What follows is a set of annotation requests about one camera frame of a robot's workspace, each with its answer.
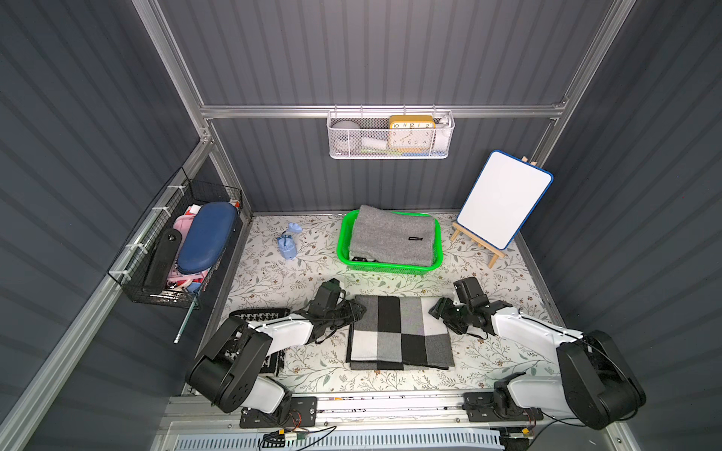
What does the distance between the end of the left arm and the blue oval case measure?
10.3 inches

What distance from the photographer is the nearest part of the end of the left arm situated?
703mm

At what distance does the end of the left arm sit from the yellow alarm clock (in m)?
0.51

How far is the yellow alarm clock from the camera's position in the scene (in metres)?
0.88
